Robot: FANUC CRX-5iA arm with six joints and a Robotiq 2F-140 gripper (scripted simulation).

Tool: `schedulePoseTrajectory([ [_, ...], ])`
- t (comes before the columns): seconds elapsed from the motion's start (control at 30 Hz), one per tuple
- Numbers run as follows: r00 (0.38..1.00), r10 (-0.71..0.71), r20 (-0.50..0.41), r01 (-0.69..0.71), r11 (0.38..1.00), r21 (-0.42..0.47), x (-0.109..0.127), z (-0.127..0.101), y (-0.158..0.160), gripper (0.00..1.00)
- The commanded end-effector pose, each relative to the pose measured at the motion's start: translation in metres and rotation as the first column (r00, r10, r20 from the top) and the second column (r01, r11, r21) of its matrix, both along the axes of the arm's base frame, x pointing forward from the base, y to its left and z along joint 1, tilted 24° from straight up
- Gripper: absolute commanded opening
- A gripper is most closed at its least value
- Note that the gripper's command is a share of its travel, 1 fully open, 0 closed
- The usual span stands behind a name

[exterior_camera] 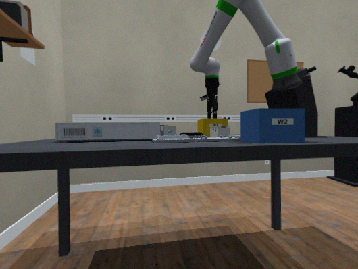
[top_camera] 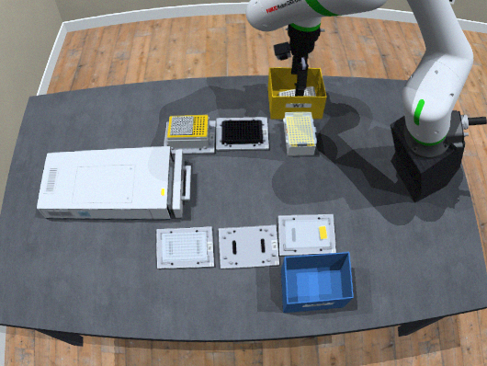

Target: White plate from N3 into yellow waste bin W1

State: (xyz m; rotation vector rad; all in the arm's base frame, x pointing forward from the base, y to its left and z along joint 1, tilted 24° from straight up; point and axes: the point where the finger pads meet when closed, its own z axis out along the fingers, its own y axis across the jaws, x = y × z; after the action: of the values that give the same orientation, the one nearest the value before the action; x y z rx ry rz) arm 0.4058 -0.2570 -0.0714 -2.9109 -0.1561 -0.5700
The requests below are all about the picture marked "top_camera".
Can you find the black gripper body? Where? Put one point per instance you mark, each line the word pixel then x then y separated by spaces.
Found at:
pixel 301 49

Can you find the blue box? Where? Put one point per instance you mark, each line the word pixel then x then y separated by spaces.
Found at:
pixel 325 277

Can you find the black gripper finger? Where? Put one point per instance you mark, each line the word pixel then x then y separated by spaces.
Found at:
pixel 293 67
pixel 302 71

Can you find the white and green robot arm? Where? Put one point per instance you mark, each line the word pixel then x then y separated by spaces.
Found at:
pixel 430 93

